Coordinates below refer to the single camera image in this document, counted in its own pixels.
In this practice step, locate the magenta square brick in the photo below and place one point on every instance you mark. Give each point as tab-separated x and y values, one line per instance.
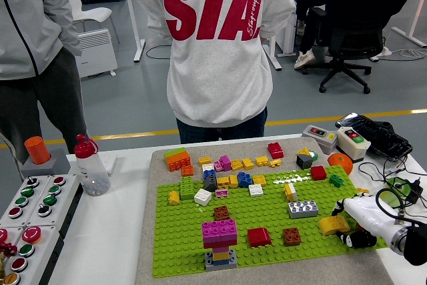
211	231

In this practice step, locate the white square brick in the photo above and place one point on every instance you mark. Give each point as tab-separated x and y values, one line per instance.
203	197
255	190
207	167

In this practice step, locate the white floor power strip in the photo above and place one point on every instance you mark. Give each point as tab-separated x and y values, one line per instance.
385	53

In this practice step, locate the white plastic chair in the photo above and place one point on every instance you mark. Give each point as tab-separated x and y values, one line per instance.
90	14

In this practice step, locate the beige two-button switch box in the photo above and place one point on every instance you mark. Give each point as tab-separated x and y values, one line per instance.
353	145

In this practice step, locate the white panel heater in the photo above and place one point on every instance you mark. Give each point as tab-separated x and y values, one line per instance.
96	51

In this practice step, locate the small orange brick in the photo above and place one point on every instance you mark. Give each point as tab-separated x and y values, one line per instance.
187	170

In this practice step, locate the brown square brick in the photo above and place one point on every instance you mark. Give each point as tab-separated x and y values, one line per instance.
221	213
292	236

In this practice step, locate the red square brick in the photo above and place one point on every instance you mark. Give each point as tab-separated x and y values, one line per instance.
276	150
318	172

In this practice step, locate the standing person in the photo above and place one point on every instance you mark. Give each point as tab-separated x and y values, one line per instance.
217	81
30	14

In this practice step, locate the translucent green cup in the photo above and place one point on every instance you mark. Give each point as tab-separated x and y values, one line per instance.
390	198

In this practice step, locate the magenta tall brick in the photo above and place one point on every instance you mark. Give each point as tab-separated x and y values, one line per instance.
225	162

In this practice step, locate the green and white brick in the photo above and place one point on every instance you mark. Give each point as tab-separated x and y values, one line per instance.
313	156

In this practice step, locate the tall green brick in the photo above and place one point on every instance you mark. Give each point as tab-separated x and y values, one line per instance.
187	187

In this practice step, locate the flat pink brick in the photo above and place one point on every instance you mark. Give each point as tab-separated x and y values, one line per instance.
221	193

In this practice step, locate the grey pushbutton control box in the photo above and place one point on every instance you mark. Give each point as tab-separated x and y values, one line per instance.
58	195
33	195

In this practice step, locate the small green brick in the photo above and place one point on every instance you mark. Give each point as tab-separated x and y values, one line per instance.
336	180

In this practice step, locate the clear bottle with red cap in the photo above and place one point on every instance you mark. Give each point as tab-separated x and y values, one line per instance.
91	171

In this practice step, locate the dark grey cube brick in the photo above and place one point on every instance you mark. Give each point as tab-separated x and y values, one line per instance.
304	161

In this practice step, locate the grey base brick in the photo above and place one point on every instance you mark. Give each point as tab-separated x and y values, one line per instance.
220	267

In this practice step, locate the small yellow brick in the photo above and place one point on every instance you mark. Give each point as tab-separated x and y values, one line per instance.
362	190
259	180
221	256
233	181
247	163
204	161
223	182
237	164
262	161
173	197

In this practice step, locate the large orange brick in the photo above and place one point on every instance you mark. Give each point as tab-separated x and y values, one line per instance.
178	162

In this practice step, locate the dark grey sloped brick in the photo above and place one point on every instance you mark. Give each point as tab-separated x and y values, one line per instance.
211	184

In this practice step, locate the red sloped brick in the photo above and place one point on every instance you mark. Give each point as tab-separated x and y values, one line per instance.
259	236

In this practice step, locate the light pink brick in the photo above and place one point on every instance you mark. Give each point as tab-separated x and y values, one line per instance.
217	165

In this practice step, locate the grey holder block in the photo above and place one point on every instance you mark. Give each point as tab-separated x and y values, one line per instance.
58	165

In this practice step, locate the brass fitting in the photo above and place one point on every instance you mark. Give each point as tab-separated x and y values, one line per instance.
2	265

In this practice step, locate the grey emergency-stop control box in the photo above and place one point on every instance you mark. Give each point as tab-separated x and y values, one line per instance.
36	258
13	231

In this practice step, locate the orange fruit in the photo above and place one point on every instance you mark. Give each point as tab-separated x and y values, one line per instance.
340	162

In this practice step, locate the light grey long brick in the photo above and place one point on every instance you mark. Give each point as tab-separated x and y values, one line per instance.
303	209

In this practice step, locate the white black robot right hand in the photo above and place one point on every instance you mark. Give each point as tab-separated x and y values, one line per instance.
367	215

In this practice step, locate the yellow arched brick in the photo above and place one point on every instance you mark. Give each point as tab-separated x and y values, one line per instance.
330	225

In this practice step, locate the orange cylinder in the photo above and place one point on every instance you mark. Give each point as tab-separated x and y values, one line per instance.
37	149

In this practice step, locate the small blue brick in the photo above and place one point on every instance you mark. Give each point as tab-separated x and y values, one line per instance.
221	262

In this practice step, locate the grey-brown table mat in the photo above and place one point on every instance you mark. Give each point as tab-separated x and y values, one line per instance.
146	231

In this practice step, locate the small pink brick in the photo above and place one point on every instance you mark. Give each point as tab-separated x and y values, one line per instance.
221	250

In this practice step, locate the pink square brick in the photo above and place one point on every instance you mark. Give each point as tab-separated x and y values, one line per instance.
228	231

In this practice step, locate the white panel under desk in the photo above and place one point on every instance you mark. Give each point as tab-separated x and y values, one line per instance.
287	38

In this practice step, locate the tiny yellow brick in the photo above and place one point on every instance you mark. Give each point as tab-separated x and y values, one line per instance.
275	163

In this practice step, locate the light green flat brick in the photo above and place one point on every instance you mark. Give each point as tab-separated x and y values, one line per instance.
174	152

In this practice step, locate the yellow and white brick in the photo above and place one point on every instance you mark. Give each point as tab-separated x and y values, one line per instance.
290	191

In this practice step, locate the green studded baseplate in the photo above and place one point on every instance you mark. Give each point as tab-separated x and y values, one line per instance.
173	231

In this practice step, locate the yellow triangular brick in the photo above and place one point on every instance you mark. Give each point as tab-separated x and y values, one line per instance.
304	151

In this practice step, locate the grey two-button switch box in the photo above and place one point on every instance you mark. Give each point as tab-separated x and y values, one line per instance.
318	138

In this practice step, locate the black office chair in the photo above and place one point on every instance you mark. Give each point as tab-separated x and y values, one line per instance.
353	41

